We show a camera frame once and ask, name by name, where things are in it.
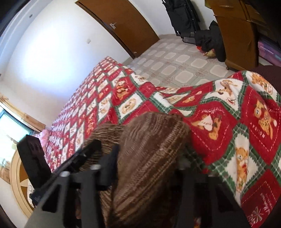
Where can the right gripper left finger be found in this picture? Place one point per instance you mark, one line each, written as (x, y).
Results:
(57, 207)

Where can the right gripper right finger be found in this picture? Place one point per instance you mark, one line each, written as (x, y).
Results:
(207, 202)

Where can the brown knit sun sweater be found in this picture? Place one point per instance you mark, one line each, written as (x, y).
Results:
(147, 190)

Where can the black clothes pile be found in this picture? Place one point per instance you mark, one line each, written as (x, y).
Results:
(211, 39)

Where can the cream wooden headboard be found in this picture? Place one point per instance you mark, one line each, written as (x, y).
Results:
(19, 184)

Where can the pink pillow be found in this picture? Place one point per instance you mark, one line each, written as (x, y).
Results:
(43, 136)

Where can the cream patterned curtain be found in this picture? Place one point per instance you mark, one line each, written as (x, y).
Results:
(21, 116)

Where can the red patchwork bear bedspread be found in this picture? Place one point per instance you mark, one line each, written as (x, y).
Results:
(234, 122)

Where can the brown wooden door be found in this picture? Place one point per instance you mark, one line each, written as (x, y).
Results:
(132, 32)

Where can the black bag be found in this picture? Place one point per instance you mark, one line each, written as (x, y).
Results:
(184, 19)

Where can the brown wooden wardrobe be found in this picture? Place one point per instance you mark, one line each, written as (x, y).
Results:
(243, 24)

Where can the window with dark frame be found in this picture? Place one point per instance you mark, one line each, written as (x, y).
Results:
(12, 127)

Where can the silver door handle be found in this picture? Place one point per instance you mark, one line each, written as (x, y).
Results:
(113, 25)

